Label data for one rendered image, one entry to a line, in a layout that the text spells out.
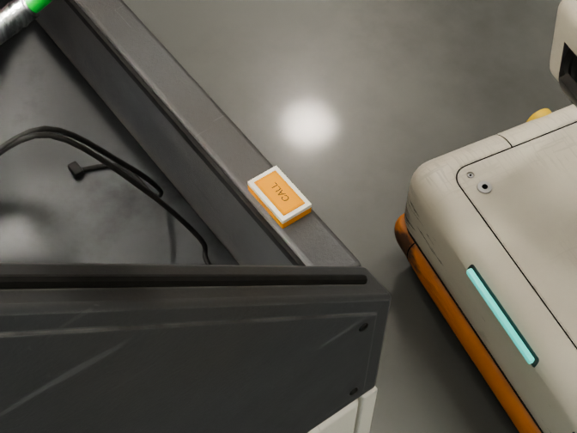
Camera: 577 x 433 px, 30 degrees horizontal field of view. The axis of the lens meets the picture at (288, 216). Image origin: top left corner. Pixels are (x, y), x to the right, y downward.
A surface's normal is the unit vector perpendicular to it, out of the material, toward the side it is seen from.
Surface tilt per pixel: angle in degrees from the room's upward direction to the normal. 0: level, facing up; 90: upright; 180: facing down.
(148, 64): 0
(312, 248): 0
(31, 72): 0
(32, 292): 43
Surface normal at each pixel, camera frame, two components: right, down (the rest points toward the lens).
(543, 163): 0.02, -0.58
